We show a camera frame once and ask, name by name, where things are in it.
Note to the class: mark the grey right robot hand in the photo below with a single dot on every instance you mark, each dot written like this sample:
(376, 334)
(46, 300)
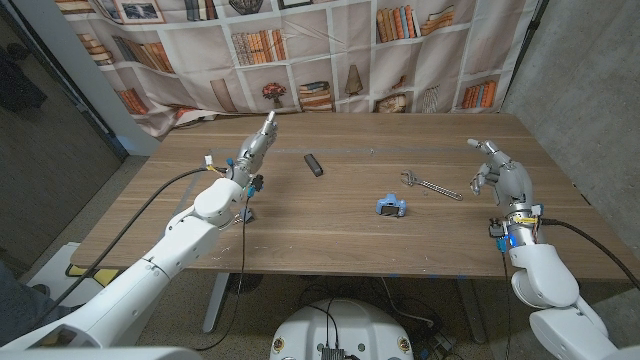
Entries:
(515, 190)

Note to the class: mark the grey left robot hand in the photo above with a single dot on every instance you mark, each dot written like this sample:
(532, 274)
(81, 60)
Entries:
(255, 150)

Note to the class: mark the blue toy camera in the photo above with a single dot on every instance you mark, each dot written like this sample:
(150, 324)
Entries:
(391, 204)

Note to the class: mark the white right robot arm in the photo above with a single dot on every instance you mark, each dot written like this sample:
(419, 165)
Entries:
(545, 275)

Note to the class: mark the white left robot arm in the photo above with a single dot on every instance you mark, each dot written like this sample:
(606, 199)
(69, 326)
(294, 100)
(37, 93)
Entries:
(185, 240)

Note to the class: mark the black TV remote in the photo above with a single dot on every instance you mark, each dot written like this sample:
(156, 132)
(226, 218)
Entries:
(313, 165)

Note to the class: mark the small grey clip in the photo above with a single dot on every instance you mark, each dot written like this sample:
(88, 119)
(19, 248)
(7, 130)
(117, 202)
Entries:
(246, 215)

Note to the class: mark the silver adjustable wrench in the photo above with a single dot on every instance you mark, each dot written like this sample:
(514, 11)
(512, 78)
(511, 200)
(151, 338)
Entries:
(409, 176)

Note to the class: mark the printed bookshelf backdrop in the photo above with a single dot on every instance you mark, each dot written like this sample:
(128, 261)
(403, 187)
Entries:
(325, 50)

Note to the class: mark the grey table leg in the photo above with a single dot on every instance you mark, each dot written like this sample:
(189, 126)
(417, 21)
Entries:
(470, 310)

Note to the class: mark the black round grille object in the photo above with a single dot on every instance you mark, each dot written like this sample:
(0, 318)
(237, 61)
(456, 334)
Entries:
(247, 283)

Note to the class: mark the black backdrop stand pole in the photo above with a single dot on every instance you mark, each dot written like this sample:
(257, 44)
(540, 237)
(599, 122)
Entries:
(526, 45)

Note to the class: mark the white table leg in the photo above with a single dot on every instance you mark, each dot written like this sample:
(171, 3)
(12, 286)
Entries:
(217, 300)

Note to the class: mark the power strip on floor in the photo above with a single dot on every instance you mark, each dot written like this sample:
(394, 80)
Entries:
(442, 342)

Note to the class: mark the yellow black floor pad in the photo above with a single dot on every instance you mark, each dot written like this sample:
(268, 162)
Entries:
(105, 275)

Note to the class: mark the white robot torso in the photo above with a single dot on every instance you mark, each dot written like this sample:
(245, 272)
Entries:
(345, 325)

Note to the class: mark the dark door panel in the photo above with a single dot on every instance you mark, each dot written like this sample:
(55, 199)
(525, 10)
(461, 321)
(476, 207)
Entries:
(45, 150)

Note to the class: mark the white floor board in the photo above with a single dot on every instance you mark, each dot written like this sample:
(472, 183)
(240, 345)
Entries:
(55, 280)

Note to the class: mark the person leg in jeans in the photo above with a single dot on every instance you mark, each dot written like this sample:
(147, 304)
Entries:
(20, 310)

